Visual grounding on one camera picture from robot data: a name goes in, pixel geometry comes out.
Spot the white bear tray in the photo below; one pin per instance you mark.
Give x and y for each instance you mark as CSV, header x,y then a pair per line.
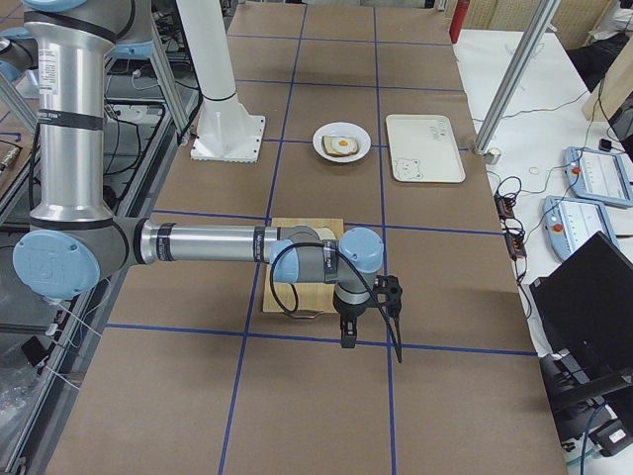
x,y
423,149

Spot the lower teach pendant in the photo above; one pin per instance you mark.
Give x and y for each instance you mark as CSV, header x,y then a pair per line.
x,y
570,222

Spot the bread slice with egg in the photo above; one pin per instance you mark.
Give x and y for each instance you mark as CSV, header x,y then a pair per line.
x,y
326,145

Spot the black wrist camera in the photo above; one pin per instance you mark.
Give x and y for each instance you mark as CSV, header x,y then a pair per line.
x,y
387,293

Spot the black laptop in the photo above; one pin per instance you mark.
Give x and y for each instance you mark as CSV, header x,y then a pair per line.
x,y
585,305

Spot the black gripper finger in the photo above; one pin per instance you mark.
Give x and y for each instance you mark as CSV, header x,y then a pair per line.
x,y
348,333

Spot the upper teach pendant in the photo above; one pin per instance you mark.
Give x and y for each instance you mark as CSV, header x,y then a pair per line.
x,y
598,175

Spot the wooden cutting board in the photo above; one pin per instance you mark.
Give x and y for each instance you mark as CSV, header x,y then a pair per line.
x,y
314,299

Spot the aluminium frame post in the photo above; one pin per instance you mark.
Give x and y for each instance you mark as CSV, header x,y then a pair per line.
x,y
527,45

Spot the white pillar base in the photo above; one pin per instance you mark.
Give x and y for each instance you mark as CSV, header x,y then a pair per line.
x,y
225,129

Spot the teach pendant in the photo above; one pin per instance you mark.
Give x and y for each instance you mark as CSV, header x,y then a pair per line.
x,y
598,175
570,222

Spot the red fire extinguisher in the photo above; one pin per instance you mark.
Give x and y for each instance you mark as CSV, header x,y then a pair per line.
x,y
458,19

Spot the fried egg toy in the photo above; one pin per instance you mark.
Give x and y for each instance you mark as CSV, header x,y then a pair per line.
x,y
343,145

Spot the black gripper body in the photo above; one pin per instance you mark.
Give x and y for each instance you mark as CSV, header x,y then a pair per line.
x,y
347,313

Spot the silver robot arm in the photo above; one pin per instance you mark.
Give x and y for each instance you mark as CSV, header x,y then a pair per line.
x,y
75,240

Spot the white round plate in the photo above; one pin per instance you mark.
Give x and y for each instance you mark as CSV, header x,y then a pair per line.
x,y
346,130

